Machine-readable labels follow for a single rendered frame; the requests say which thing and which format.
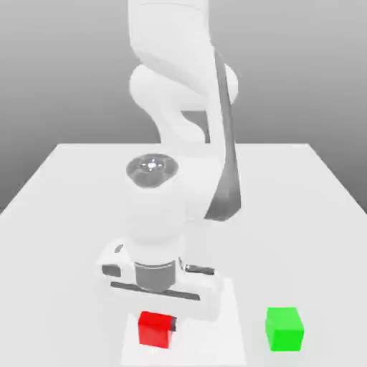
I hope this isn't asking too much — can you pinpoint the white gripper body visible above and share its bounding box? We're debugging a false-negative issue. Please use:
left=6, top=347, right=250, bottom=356
left=100, top=277, right=224, bottom=323

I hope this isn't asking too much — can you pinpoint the small red cube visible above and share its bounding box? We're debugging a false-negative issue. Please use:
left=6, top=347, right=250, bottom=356
left=138, top=310, right=178, bottom=350

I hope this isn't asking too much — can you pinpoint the small green cube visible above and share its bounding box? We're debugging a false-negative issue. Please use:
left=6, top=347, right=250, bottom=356
left=264, top=307, right=305, bottom=352

